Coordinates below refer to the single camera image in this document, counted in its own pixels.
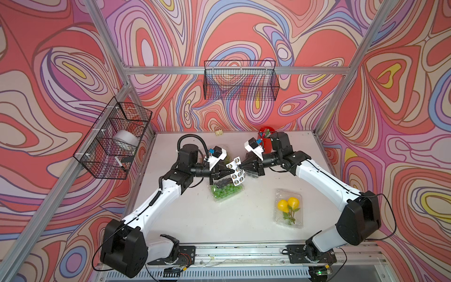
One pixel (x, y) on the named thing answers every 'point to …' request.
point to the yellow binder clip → (219, 133)
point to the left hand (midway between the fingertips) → (233, 173)
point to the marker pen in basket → (119, 163)
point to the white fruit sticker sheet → (238, 175)
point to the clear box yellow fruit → (288, 208)
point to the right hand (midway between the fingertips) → (240, 170)
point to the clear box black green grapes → (224, 188)
